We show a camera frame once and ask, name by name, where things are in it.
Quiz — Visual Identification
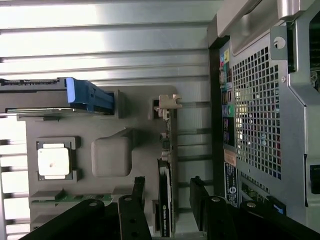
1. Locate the green RAM stick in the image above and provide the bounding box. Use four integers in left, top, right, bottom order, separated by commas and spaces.
31, 193, 113, 203

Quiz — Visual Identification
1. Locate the grey plastic parts rack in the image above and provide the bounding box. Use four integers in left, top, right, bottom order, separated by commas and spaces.
17, 84, 180, 240

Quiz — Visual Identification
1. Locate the silver CPU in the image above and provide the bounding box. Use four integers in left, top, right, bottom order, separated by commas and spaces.
37, 143, 70, 180

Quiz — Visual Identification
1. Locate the open grey PC case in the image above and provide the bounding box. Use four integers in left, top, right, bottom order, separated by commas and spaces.
206, 0, 320, 240

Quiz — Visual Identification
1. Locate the hard disk with blue carrier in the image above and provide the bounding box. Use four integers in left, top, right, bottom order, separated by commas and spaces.
0, 76, 116, 118

